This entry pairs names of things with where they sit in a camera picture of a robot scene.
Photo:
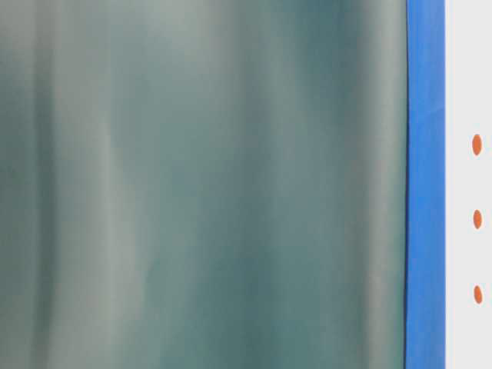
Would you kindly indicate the green backdrop curtain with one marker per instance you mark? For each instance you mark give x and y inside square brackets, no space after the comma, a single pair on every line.
[203,184]

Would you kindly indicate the blue table cloth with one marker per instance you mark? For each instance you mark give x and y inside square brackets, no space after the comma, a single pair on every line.
[425,227]

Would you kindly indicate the white foam board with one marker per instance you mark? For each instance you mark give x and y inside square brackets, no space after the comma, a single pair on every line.
[468,183]

